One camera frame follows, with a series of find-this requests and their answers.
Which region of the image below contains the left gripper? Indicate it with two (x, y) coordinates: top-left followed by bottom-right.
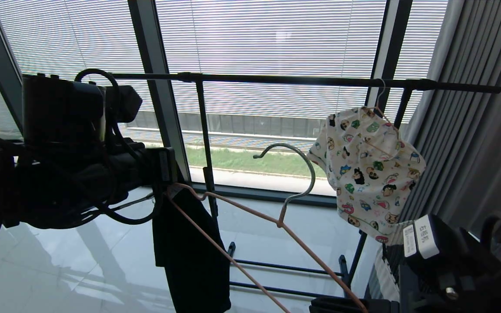
(97, 146), (179, 197)

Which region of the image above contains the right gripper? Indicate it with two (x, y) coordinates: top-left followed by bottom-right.
(309, 262), (448, 313)

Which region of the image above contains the white laundry basket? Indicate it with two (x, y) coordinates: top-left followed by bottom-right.
(364, 220), (414, 303)

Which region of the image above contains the black clothes rack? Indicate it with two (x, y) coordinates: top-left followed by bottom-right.
(110, 71), (501, 301)

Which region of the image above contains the black garment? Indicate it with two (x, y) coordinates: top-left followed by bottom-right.
(152, 186), (232, 313)

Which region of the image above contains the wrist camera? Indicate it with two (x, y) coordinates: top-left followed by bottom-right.
(104, 85), (143, 124)
(402, 213), (469, 271)

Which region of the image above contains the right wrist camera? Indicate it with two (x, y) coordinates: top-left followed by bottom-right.
(402, 213), (469, 271)

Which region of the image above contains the window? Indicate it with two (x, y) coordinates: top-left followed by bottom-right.
(0, 0), (449, 206)

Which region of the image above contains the pink clothes hanger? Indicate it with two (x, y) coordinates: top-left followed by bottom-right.
(165, 143), (369, 313)
(361, 79), (402, 160)

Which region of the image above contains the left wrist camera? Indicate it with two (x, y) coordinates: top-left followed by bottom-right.
(104, 85), (143, 124)

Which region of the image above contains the cream printed garment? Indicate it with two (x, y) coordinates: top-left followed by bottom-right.
(306, 106), (427, 243)

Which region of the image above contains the brown curtain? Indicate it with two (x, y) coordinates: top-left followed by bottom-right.
(400, 0), (501, 288)

